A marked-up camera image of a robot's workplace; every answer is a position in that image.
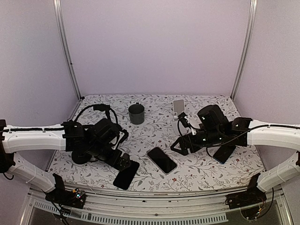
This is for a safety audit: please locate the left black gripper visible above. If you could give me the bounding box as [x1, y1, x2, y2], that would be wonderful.
[87, 142, 131, 172]

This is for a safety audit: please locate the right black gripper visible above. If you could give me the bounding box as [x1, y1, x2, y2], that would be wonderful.
[170, 128, 223, 156]

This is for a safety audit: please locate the phone with blue case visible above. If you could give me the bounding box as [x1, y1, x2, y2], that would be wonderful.
[213, 145, 236, 164]

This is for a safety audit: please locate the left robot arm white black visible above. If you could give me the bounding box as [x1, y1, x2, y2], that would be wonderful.
[0, 119, 132, 203]

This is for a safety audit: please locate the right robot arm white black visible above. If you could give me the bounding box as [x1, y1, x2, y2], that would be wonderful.
[171, 105, 300, 204]

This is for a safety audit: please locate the white folding phone stand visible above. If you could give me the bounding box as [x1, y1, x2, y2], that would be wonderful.
[171, 99, 185, 135]

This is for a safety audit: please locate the black round-base stand left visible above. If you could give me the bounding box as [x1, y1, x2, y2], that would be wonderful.
[71, 150, 92, 165]

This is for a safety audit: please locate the black phone front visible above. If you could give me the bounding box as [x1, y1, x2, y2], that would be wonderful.
[113, 161, 140, 190]

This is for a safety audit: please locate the dark grey mug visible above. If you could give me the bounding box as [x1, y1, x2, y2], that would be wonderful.
[128, 103, 145, 125]

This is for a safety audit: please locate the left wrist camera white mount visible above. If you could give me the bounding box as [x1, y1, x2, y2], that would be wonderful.
[109, 129, 129, 150]

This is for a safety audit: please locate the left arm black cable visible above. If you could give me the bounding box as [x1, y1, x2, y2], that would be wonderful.
[75, 104, 119, 125]

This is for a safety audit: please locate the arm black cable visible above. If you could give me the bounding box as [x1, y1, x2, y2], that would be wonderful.
[75, 104, 119, 125]
[206, 123, 300, 158]

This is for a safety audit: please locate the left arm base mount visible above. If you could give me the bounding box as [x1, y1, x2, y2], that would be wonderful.
[45, 173, 86, 209]

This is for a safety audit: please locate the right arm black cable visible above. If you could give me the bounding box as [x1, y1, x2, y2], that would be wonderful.
[206, 123, 300, 158]

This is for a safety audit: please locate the front aluminium rail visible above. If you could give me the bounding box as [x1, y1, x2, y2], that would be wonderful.
[23, 184, 293, 225]

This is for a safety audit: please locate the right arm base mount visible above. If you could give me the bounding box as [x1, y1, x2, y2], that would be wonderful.
[225, 173, 267, 209]

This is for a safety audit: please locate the right aluminium frame post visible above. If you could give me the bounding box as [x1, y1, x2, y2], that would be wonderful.
[230, 0, 258, 101]

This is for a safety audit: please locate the aluminium frame post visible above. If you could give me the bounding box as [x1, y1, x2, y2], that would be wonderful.
[53, 0, 82, 100]
[230, 0, 258, 101]

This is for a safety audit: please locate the left aluminium frame post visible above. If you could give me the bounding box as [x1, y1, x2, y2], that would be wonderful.
[53, 0, 82, 100]

